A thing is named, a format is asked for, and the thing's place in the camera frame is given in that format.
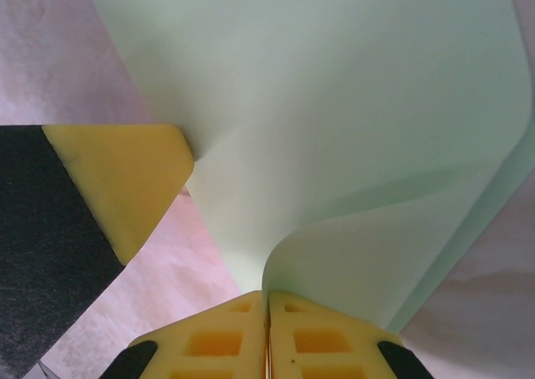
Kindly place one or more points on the light green cloth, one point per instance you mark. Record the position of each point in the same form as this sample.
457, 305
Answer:
313, 124

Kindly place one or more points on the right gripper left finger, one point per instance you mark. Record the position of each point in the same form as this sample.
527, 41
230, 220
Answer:
209, 345

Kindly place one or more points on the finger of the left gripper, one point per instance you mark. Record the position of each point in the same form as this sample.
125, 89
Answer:
83, 195

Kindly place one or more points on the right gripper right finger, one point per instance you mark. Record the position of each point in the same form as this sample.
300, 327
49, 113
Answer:
330, 345

